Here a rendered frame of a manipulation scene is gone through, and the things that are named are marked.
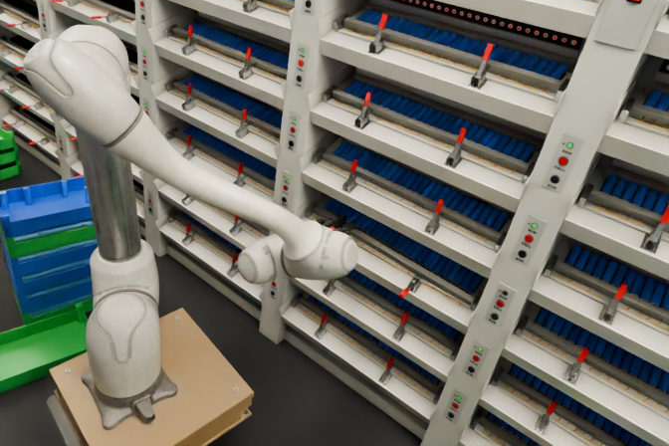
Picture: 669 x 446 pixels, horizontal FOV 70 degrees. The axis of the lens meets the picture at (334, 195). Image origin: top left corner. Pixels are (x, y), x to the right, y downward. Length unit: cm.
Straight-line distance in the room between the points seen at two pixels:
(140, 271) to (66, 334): 71
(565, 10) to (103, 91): 84
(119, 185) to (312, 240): 46
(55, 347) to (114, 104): 119
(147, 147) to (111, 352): 49
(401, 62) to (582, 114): 41
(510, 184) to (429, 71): 32
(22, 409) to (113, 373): 60
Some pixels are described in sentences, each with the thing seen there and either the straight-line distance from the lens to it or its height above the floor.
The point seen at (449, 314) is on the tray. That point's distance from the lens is 135.
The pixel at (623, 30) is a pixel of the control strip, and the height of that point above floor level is 131.
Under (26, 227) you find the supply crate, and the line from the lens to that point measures 177.
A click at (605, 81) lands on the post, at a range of 104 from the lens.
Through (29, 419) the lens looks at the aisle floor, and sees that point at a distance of 179.
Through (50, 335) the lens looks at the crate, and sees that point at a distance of 199.
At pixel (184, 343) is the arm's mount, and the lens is 148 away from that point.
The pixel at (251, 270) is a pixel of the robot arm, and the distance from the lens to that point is 113.
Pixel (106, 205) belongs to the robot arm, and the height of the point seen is 75.
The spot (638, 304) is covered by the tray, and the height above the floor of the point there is 78.
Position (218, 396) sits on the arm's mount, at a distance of 137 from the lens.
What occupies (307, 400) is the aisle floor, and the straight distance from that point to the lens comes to 175.
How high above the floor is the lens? 140
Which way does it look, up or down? 30 degrees down
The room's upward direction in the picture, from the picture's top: 10 degrees clockwise
